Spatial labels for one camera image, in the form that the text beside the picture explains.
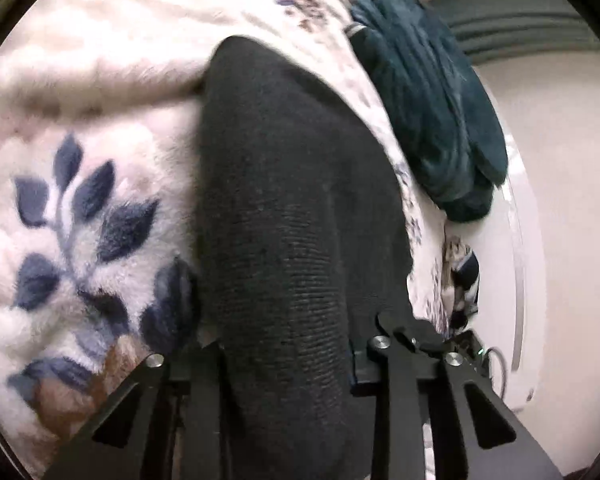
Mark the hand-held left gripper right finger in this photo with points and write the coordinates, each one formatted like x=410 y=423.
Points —
x=365 y=370

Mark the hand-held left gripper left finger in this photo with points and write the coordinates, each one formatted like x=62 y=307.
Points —
x=200 y=385

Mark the black striped sweater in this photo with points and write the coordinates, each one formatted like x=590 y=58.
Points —
x=290 y=210

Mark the folded striped clothes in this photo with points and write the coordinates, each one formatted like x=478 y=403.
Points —
x=462 y=275

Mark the teal velvet quilt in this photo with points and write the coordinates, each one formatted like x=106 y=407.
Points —
x=420 y=85

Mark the floral blanket with checked border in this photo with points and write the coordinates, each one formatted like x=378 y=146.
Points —
x=80 y=110

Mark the grey-green curtain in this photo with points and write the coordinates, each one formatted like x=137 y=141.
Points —
x=505 y=15

